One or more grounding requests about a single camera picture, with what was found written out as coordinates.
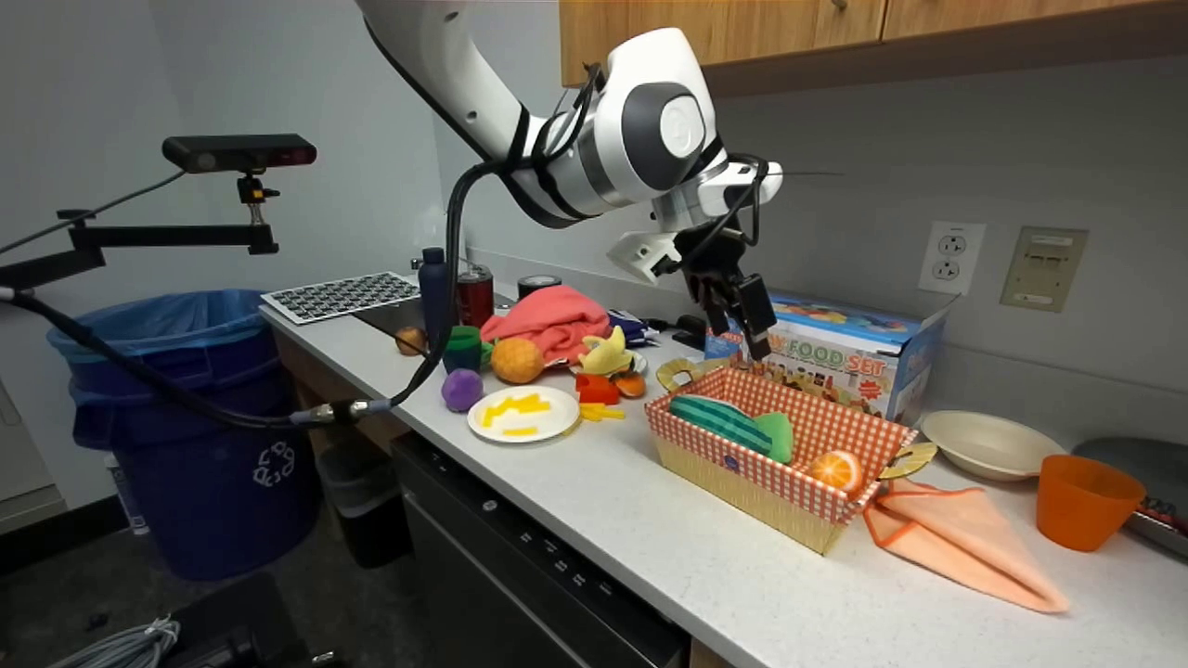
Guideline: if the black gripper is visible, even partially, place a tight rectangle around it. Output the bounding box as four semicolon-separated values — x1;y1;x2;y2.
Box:
671;217;783;363

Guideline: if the green plush toy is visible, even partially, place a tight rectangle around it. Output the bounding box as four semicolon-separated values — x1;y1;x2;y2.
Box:
754;407;796;469

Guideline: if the orange checkered basket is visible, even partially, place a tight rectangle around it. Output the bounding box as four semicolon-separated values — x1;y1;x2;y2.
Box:
643;352;942;558

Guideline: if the orange fruit plush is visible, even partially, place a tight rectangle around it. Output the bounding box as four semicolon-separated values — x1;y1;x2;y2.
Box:
810;444;864;498

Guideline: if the orange round bumpy plush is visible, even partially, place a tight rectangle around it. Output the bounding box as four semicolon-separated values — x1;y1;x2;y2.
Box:
491;333;550;385

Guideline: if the purple ball plush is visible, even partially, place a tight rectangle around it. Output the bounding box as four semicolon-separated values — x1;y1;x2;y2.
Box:
436;363;486;415

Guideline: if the black stapler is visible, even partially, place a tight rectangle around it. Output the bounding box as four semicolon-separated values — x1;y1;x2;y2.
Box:
665;312;713;352

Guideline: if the blue toy food box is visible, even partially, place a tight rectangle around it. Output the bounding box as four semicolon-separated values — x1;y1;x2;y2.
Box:
702;290;950;432

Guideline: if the dark blue cloth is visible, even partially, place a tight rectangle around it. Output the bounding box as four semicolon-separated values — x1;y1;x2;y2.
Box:
612;307;653;350

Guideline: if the red toy fries holder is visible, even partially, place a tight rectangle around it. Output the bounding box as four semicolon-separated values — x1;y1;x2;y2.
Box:
571;371;622;407

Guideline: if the pink red cloth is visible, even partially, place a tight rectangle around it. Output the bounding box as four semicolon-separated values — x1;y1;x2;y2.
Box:
477;287;612;371

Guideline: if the white paper plate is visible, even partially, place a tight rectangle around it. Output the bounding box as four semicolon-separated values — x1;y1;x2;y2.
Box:
465;381;582;444

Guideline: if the dark red can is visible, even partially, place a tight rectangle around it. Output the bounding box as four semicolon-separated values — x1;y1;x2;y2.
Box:
451;265;496;329

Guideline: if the beige bowl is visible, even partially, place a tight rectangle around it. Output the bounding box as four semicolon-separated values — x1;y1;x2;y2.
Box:
920;407;1069;487

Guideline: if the green cup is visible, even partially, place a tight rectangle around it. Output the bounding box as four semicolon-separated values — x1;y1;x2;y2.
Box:
442;324;491;376

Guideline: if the dark blue bottle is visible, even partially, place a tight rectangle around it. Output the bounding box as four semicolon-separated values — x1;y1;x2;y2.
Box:
416;247;459;346

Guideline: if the orange cloth napkin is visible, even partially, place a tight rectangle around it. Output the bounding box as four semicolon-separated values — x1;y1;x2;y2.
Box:
860;479;1072;620

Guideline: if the black dishwasher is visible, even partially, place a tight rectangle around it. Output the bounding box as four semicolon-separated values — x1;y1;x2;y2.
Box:
390;432;697;668

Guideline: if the orange plastic cup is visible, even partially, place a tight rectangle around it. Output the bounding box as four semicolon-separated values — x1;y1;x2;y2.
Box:
1033;452;1149;558

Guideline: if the grey keyboard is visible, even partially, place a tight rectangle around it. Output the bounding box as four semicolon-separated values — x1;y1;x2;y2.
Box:
258;273;424;329

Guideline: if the small black trash bin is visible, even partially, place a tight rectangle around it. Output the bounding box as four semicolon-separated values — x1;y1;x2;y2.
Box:
314;442;418;571

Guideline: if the blue recycling bin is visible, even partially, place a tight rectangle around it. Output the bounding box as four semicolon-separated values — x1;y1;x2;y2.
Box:
45;290;325;588

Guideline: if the white wall outlet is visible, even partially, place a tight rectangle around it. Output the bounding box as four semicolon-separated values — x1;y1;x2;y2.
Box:
915;218;989;300

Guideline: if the beige wall switch plate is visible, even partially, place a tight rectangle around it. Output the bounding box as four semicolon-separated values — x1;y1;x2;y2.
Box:
998;224;1091;316

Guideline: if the wooden wall cabinet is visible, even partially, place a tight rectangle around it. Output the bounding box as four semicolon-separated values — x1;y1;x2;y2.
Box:
556;0;1188;104

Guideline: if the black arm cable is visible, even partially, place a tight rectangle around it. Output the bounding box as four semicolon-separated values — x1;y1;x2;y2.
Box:
0;155;522;433

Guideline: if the black stereo camera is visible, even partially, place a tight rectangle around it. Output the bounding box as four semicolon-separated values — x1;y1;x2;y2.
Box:
159;130;320;175

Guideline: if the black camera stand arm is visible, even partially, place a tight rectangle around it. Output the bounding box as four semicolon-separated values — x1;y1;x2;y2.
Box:
0;170;287;300

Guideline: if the white braided cable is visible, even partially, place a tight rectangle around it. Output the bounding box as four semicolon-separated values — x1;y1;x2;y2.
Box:
46;613;186;668

